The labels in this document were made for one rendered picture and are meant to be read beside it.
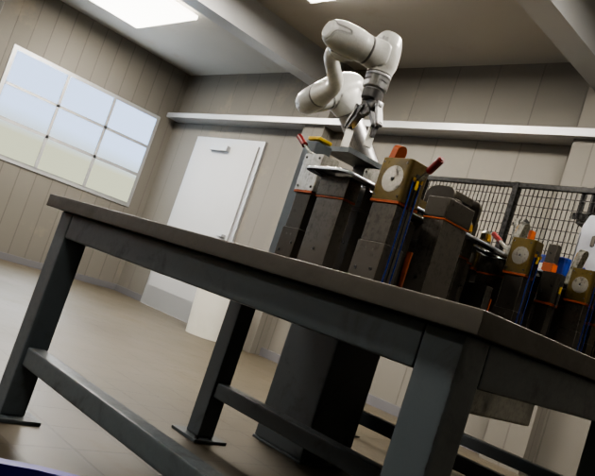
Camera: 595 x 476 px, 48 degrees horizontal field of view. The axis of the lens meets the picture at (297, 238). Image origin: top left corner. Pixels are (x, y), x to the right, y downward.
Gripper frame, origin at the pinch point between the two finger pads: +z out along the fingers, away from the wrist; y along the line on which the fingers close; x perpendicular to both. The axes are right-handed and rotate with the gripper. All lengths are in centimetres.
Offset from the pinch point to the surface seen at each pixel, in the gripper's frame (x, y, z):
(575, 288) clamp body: 79, 42, 23
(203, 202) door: 175, -545, -14
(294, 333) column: 37, -57, 72
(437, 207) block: 0, 50, 20
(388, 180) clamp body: -21, 53, 20
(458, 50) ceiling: 220, -237, -181
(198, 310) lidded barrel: 149, -402, 98
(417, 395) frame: -47, 113, 66
